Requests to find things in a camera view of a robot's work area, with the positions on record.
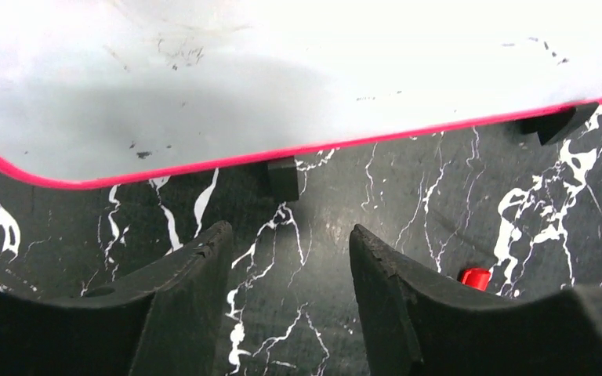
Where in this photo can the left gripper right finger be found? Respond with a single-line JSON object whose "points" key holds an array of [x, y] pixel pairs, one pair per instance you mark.
{"points": [[415, 321]]}

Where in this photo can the red marker cap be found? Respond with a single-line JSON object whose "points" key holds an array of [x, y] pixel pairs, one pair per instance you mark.
{"points": [[475, 277]]}

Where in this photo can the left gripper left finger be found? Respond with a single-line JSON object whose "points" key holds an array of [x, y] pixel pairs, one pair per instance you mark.
{"points": [[162, 319]]}

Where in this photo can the pink framed whiteboard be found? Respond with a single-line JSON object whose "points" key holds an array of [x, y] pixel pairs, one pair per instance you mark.
{"points": [[96, 93]]}

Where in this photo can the black whiteboard foot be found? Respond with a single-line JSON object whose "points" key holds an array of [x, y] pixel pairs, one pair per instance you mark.
{"points": [[556, 127], [283, 179]]}

